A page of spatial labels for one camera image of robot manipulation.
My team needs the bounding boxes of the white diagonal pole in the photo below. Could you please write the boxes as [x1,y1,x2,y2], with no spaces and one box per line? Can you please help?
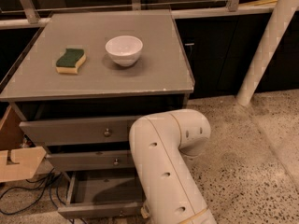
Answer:
[236,0,299,106]

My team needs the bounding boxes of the green yellow sponge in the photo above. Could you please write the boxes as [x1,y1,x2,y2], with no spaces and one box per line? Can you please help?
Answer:
[56,49,86,75]

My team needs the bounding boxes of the grey middle drawer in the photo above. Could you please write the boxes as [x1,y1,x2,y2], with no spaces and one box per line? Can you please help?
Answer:
[47,150,134,172]

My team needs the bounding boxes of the grey wooden drawer cabinet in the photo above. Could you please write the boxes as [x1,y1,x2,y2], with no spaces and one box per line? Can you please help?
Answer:
[0,9,196,220]

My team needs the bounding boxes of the grey drawer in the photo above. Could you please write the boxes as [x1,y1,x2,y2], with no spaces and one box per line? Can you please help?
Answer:
[58,168,144,219]
[20,116,137,146]
[47,150,134,172]

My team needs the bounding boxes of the grey top drawer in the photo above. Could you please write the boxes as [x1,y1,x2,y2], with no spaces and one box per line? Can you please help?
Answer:
[20,116,137,146]

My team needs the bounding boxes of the black floor cables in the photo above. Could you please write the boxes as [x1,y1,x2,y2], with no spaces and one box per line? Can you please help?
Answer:
[0,168,88,224]

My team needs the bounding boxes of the brown cardboard box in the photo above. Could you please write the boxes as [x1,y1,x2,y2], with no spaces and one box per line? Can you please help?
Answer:
[0,106,46,183]

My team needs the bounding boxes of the grey bottom drawer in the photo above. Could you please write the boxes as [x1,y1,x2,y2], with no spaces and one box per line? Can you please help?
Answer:
[58,168,144,219]

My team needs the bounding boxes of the metal railing frame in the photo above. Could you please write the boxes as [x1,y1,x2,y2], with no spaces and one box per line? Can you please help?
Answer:
[0,0,277,30]

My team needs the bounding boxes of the white ceramic bowl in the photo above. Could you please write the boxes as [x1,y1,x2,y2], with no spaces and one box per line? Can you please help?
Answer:
[106,35,143,67]

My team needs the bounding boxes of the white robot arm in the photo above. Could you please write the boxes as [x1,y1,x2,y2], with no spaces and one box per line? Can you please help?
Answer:
[129,109,217,224]

